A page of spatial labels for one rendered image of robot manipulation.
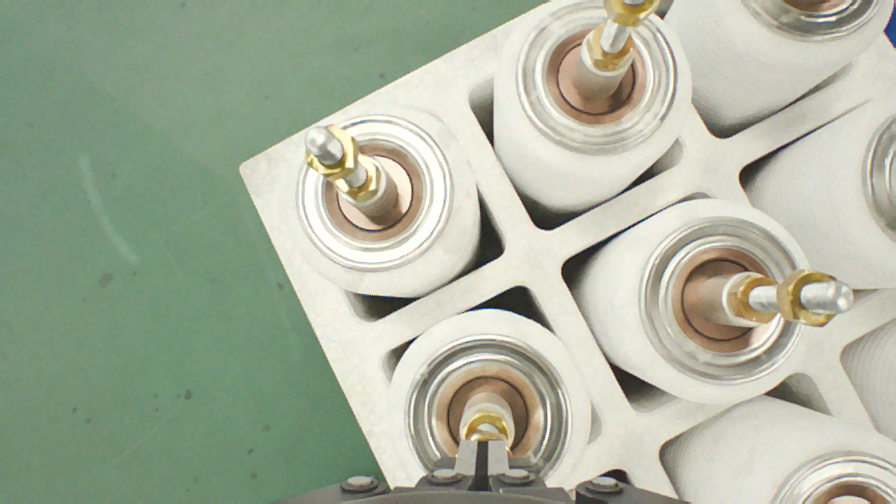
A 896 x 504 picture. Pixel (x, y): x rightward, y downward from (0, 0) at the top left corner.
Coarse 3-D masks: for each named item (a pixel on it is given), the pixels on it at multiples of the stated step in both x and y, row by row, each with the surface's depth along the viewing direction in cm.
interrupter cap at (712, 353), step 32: (704, 224) 25; (736, 224) 25; (672, 256) 26; (704, 256) 26; (736, 256) 25; (768, 256) 25; (640, 288) 26; (672, 288) 26; (672, 320) 25; (704, 320) 26; (672, 352) 25; (704, 352) 25; (736, 352) 25; (768, 352) 25; (736, 384) 25
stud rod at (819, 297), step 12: (756, 288) 21; (768, 288) 20; (804, 288) 18; (816, 288) 17; (828, 288) 17; (840, 288) 17; (756, 300) 21; (768, 300) 20; (804, 300) 18; (816, 300) 17; (828, 300) 17; (840, 300) 16; (852, 300) 16; (780, 312) 20; (816, 312) 17; (828, 312) 17; (840, 312) 17
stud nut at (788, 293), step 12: (792, 276) 18; (804, 276) 18; (816, 276) 18; (828, 276) 18; (780, 288) 18; (792, 288) 18; (780, 300) 18; (792, 300) 18; (792, 312) 18; (804, 312) 18; (804, 324) 18; (816, 324) 18
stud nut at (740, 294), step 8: (744, 280) 22; (752, 280) 22; (760, 280) 22; (768, 280) 22; (736, 288) 22; (744, 288) 22; (752, 288) 22; (736, 296) 22; (744, 296) 22; (736, 304) 22; (744, 304) 22; (736, 312) 22; (744, 312) 22; (752, 312) 22; (760, 312) 22; (768, 312) 22; (752, 320) 22; (760, 320) 22; (768, 320) 22
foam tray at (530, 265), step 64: (448, 64) 35; (448, 128) 35; (704, 128) 33; (768, 128) 33; (256, 192) 35; (512, 192) 34; (640, 192) 33; (704, 192) 33; (512, 256) 33; (576, 256) 44; (320, 320) 34; (384, 320) 34; (576, 320) 33; (832, 320) 32; (384, 384) 33; (640, 384) 39; (832, 384) 31; (384, 448) 33; (640, 448) 32
